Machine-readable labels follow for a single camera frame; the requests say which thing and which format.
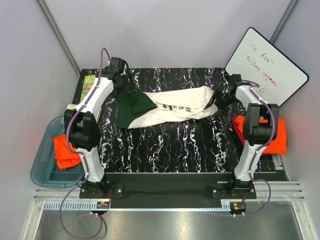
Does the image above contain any Brideshead Revisited paperback book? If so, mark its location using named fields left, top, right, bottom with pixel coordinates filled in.
left=66, top=104, right=102, bottom=122

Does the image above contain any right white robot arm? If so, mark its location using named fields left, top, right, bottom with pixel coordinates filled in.
left=213, top=74, right=279, bottom=199

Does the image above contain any aluminium frame rail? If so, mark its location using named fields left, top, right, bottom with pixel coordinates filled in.
left=33, top=181, right=304, bottom=212

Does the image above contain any green treehouse paperback book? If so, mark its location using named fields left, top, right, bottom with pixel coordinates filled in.
left=80, top=75, right=96, bottom=101

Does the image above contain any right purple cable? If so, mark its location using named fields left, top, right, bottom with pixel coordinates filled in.
left=241, top=79, right=277, bottom=217

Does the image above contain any orange t-shirt in bin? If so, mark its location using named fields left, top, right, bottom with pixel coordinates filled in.
left=53, top=134, right=82, bottom=170

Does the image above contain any teal plastic bin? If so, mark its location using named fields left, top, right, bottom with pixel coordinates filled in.
left=30, top=116, right=85, bottom=189

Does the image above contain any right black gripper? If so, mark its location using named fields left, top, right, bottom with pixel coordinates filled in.
left=203, top=88, right=238, bottom=117

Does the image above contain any white dry-erase board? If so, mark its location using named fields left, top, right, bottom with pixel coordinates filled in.
left=225, top=27, right=309, bottom=107

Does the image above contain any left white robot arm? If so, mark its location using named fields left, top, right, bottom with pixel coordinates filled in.
left=63, top=57, right=132, bottom=198

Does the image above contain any white and green t-shirt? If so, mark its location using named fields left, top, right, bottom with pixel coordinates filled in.
left=115, top=85, right=218, bottom=129

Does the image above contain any folded orange t-shirt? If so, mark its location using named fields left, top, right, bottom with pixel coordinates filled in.
left=232, top=117, right=287, bottom=155

